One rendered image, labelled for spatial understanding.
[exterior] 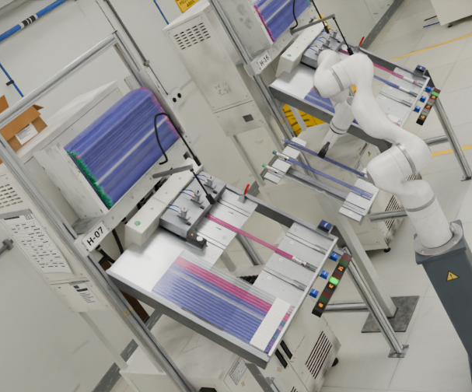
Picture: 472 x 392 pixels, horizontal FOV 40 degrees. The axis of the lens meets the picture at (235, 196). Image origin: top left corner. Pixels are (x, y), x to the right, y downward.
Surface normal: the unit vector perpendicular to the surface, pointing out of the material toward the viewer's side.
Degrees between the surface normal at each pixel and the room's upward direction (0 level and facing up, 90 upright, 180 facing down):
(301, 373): 90
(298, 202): 90
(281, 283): 43
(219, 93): 90
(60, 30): 90
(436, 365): 0
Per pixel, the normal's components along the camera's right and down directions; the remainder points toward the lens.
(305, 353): 0.73, -0.15
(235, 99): -0.47, 0.59
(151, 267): 0.14, -0.68
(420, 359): -0.49, -0.79
